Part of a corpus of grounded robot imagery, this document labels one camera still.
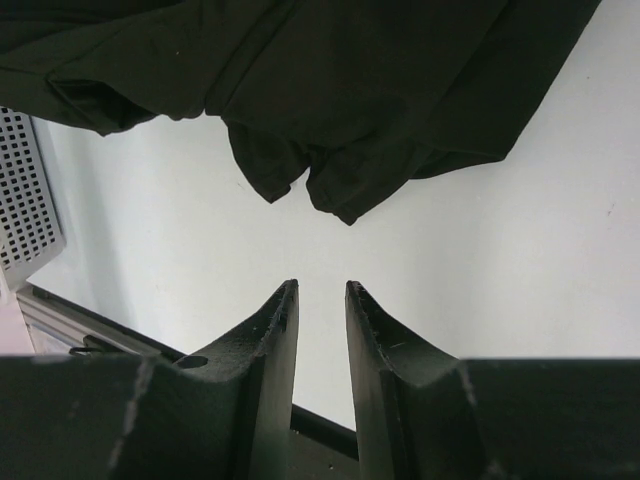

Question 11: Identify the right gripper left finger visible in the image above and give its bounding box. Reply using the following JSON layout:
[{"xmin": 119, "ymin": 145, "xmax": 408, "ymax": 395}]
[{"xmin": 1, "ymin": 280, "xmax": 299, "ymax": 479}]

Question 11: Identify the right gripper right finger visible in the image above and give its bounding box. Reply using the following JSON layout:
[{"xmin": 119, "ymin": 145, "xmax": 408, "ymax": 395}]
[{"xmin": 345, "ymin": 281, "xmax": 639, "ymax": 479}]

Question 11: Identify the white plastic laundry basket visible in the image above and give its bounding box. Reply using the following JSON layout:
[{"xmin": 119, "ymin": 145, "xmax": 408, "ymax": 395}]
[{"xmin": 0, "ymin": 107, "xmax": 66, "ymax": 302}]

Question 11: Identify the black printed t shirt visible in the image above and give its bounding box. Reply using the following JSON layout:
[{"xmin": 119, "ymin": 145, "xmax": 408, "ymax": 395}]
[{"xmin": 1, "ymin": 0, "xmax": 597, "ymax": 225}]

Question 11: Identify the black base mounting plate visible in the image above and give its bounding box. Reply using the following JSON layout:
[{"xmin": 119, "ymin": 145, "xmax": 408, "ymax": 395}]
[{"xmin": 29, "ymin": 284, "xmax": 361, "ymax": 480}]

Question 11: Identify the aluminium front rail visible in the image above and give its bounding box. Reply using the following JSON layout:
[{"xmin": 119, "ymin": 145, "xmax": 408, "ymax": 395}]
[{"xmin": 17, "ymin": 286, "xmax": 172, "ymax": 356}]

